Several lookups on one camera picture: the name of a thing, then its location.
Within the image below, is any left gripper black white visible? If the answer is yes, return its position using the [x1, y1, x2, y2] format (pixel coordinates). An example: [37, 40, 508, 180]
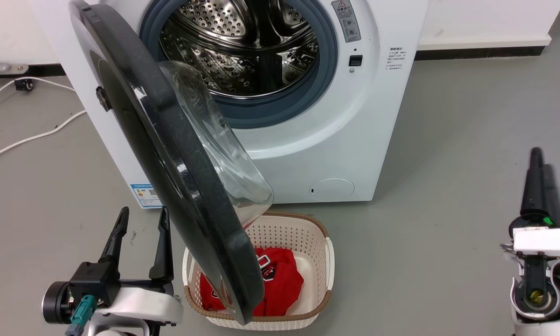
[41, 207, 184, 326]

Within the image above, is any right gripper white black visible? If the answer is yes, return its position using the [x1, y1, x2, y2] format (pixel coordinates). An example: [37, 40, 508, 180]
[501, 147, 560, 261]

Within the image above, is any black round washing machine door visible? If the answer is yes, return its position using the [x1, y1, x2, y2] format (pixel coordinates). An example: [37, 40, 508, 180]
[69, 0, 275, 326]

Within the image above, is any grey rubber door gasket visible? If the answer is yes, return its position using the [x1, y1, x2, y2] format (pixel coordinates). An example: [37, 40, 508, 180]
[139, 0, 339, 130]

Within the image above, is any white front-load washing machine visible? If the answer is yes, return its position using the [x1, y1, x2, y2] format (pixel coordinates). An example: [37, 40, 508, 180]
[28, 0, 429, 209]

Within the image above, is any blue energy label sticker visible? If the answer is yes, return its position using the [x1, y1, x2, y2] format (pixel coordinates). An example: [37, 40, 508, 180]
[131, 183, 163, 209]

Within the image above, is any red garment with print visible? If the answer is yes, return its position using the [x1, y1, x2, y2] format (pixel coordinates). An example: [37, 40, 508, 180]
[200, 247, 304, 318]

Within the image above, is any cream perforated laundry basket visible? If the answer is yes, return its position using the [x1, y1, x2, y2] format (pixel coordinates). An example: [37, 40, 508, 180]
[182, 211, 335, 331]

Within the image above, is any stainless steel perforated drum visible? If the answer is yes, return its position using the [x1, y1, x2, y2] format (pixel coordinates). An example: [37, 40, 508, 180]
[160, 0, 320, 98]

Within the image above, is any round white filter cover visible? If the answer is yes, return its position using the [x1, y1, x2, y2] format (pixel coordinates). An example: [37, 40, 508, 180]
[309, 178, 355, 202]

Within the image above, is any grey warning sticker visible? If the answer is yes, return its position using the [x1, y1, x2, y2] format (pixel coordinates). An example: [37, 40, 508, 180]
[331, 0, 361, 43]

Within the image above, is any teal connector cable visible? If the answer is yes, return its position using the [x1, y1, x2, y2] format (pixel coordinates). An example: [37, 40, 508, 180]
[65, 294, 98, 336]

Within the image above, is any thick white floor cable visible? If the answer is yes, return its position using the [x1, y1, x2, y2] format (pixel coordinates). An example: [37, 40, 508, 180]
[0, 110, 88, 164]

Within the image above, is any grey metal floor bracket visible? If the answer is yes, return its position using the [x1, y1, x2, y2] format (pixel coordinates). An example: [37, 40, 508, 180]
[0, 62, 29, 77]

